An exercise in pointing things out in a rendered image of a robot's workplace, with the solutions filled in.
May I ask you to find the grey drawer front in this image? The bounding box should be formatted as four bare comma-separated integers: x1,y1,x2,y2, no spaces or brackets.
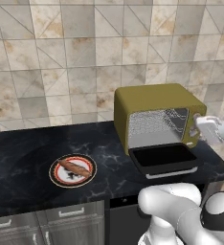
36,200,105,224
0,212,39,234

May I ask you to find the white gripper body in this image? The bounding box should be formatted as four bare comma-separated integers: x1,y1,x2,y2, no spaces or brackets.
194,115,224,146

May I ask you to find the grey cupboard door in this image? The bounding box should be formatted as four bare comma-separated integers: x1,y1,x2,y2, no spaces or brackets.
40,215,106,245
0,224,41,245

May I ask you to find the silver toaster oven rack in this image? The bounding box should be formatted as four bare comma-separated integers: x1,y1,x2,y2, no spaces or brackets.
129,132,186,150

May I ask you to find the brown baguette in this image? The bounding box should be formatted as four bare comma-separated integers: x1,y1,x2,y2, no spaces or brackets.
57,159,92,179

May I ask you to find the silver drawer handle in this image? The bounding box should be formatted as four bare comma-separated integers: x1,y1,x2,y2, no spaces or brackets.
57,207,86,219
0,218,13,232

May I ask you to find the round patterned plate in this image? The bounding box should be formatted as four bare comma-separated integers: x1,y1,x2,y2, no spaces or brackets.
48,153,99,189

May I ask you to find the olive green toaster oven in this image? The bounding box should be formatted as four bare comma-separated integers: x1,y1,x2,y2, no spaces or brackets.
113,82,208,157

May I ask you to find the black dishwasher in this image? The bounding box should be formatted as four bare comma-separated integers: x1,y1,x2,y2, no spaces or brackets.
104,193,154,245

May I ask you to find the black toaster oven door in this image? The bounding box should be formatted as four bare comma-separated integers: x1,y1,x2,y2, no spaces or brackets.
128,142,201,180

